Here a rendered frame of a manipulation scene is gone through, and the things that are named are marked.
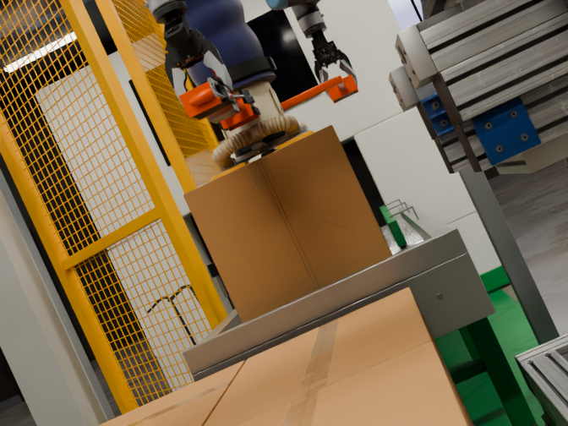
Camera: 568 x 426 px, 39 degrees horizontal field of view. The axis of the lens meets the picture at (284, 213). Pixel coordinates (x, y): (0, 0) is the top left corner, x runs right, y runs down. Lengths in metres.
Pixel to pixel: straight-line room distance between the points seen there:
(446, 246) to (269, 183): 0.45
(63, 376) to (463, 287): 1.43
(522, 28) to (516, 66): 0.06
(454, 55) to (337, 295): 0.71
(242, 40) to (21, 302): 1.16
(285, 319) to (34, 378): 1.17
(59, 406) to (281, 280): 1.10
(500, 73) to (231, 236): 0.85
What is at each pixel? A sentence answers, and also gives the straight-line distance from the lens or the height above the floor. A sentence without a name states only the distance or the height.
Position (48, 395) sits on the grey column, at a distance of 2.82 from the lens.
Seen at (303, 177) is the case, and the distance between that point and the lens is 1.94.
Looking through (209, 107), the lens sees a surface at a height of 1.05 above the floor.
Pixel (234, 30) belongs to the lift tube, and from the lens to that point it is 2.22.
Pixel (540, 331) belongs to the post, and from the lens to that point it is 2.50.
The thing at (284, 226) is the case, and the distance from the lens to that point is 1.95.
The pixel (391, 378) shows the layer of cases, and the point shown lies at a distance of 1.09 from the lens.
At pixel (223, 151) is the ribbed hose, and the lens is 2.07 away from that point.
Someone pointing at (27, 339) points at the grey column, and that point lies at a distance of 2.80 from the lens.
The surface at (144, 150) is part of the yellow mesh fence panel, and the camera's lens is 2.72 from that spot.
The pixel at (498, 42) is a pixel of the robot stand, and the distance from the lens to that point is 1.39.
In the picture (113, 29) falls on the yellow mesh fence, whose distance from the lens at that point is 3.29.
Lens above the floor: 0.79
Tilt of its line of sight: level
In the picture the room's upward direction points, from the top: 25 degrees counter-clockwise
